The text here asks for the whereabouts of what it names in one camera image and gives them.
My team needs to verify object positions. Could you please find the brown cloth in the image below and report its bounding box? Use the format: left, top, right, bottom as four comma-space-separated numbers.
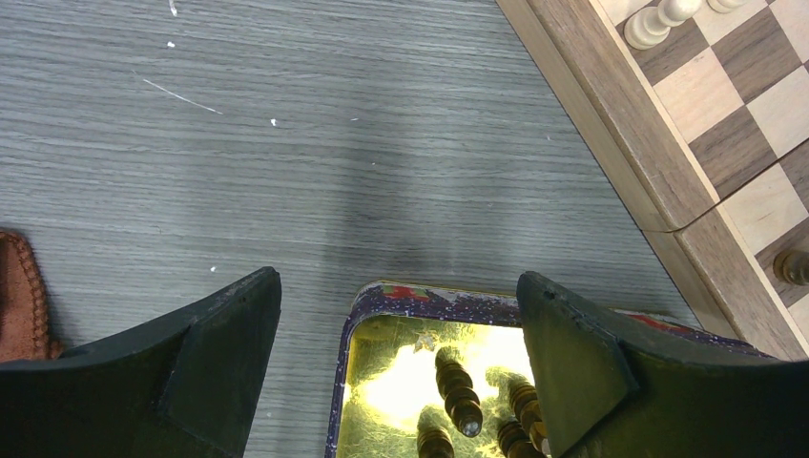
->
1, 230, 63, 363

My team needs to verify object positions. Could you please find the wooden chessboard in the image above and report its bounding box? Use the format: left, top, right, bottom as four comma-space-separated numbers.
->
500, 0, 808, 360

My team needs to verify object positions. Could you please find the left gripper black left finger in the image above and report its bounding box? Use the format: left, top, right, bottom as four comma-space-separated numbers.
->
1, 266, 281, 457

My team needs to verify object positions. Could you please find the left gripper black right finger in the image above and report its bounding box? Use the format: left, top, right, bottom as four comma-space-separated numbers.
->
516, 272, 808, 457

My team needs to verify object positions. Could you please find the yellow transparent tray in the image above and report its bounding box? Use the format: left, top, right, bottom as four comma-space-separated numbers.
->
325, 272, 808, 457

